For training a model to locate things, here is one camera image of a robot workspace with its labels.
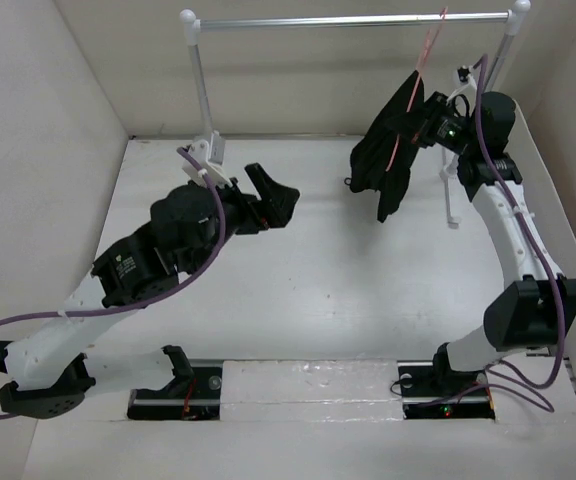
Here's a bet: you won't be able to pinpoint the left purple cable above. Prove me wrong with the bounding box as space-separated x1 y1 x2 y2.
0 145 228 421

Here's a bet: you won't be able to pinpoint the white and silver clothes rack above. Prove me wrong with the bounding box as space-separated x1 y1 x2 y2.
178 0 532 230

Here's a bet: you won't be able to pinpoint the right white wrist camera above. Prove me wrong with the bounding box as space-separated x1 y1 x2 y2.
448 64 486 103

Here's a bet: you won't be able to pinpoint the pink wire hanger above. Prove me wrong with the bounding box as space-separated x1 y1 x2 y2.
384 6 449 174

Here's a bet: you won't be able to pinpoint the black trousers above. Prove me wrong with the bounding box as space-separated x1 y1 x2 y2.
345 71 424 223

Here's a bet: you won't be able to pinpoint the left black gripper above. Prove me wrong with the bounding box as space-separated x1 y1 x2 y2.
186 165 299 277

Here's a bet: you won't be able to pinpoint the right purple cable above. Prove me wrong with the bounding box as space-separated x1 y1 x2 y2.
392 52 569 414

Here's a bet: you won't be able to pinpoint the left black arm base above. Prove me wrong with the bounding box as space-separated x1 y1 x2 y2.
126 361 223 421

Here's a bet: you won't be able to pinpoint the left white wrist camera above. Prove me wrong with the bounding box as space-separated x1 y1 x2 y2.
182 131 231 187

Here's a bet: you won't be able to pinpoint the orange zip tie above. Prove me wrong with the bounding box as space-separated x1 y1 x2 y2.
182 379 197 421

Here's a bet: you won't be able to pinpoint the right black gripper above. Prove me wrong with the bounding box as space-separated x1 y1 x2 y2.
384 90 478 156

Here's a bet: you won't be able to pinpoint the white foam block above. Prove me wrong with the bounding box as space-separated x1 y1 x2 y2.
220 360 403 423

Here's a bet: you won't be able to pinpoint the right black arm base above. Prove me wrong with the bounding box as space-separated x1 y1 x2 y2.
390 361 495 420

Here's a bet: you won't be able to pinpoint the purple cable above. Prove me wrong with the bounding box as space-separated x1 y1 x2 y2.
0 145 228 421
392 52 569 414

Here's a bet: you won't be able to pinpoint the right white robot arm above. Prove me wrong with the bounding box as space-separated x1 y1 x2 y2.
389 92 576 394

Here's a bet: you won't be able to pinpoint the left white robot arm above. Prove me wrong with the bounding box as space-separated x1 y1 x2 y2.
0 163 300 419

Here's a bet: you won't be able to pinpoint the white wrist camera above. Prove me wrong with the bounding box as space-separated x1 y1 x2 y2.
182 131 231 187
448 64 486 103

